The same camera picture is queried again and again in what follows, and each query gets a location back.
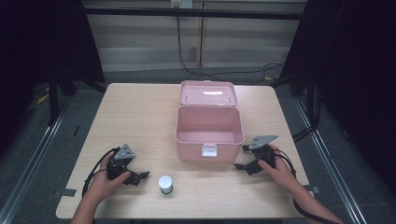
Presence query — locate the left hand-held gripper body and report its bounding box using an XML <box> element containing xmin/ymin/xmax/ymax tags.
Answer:
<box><xmin>106</xmin><ymin>143</ymin><xmax>136</xmax><ymax>182</ymax></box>

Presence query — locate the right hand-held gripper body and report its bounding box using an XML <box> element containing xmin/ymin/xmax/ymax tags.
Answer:
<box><xmin>247</xmin><ymin>133</ymin><xmax>279</xmax><ymax>171</ymax></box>

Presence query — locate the person's left hand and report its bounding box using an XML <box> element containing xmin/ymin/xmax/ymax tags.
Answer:
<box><xmin>88</xmin><ymin>151</ymin><xmax>132</xmax><ymax>205</ymax></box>

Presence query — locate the person's right hand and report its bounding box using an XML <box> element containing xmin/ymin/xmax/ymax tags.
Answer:
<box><xmin>257</xmin><ymin>143</ymin><xmax>299</xmax><ymax>191</ymax></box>

